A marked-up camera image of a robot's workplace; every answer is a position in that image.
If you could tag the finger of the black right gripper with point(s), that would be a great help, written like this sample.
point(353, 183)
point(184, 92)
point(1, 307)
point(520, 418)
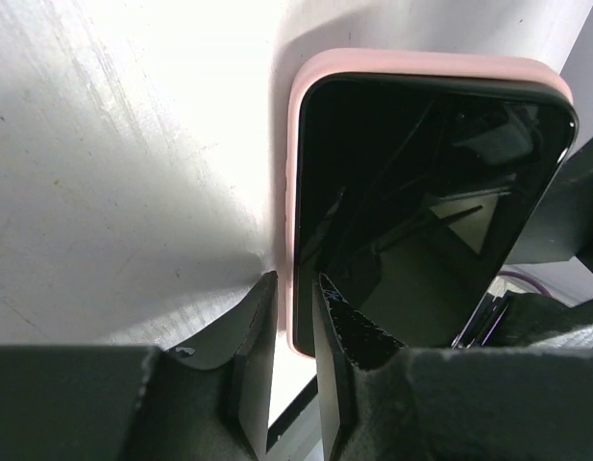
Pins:
point(556, 248)

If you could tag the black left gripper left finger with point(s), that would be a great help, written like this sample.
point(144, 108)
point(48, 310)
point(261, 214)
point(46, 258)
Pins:
point(204, 399)

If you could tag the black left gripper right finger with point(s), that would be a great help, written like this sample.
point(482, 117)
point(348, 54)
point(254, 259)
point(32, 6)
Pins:
point(380, 400)

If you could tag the black phone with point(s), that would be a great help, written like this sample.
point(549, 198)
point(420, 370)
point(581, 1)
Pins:
point(411, 216)

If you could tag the pink phone case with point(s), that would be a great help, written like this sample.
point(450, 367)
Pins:
point(296, 168)

